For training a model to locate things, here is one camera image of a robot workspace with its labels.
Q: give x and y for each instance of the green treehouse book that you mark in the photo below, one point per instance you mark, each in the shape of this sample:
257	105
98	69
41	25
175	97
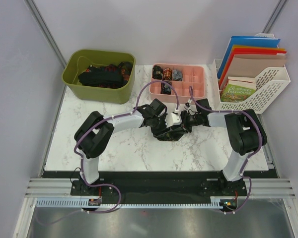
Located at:
238	89

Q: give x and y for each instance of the rolled red orange tie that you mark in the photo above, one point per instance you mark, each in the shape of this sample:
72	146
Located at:
167	74

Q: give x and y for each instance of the white slotted cable duct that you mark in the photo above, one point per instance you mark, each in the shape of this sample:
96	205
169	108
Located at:
88	203

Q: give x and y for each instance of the red folder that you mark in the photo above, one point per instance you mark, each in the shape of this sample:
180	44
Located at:
250	61

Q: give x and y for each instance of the orange folder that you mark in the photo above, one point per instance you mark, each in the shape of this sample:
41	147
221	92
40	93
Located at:
241	49

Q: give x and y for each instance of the dark green leaf-patterned tie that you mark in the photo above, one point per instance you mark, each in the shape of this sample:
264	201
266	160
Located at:
172	134

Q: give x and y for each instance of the pile of dark ties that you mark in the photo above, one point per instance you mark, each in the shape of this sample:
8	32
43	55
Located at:
110	76

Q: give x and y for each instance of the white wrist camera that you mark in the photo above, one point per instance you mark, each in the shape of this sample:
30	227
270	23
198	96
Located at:
187	105
172	119

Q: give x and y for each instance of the rolled dark blue tie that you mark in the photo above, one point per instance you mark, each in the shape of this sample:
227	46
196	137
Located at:
166	88

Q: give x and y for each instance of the pink compartment organizer tray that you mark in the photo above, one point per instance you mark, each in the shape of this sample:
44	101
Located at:
193	76

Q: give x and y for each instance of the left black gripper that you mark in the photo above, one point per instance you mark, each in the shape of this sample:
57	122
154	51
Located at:
163	129

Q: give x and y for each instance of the beige folder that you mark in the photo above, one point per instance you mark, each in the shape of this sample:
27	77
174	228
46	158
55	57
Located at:
250	65

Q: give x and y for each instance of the rolled grey tie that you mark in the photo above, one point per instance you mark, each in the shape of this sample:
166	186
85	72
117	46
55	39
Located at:
177	75

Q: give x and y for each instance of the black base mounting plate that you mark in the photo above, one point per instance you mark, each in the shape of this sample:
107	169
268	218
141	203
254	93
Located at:
107	176

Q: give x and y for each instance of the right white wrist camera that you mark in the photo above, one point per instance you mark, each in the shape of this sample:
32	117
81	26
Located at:
187	105

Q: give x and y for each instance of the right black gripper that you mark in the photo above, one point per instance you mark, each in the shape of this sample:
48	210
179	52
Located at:
184	115

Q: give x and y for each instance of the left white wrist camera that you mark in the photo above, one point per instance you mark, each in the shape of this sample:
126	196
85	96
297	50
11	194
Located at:
172	119

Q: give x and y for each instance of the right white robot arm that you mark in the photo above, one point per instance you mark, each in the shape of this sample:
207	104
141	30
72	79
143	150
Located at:
245	132

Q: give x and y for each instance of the aluminium frame rail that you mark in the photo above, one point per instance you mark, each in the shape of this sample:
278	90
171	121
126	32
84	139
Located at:
206	188

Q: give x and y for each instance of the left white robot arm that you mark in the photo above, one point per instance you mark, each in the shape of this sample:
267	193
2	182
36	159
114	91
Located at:
94	134

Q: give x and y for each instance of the white perforated file holder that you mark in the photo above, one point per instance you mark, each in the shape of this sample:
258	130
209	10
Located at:
270	83

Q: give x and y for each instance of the olive green plastic bin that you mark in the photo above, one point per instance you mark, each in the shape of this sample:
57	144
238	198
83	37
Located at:
82	59

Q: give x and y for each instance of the blue folder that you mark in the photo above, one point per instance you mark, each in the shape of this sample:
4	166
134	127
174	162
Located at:
255	41

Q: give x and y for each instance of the rolled dark patterned tie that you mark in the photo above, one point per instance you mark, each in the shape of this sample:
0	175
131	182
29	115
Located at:
157	72

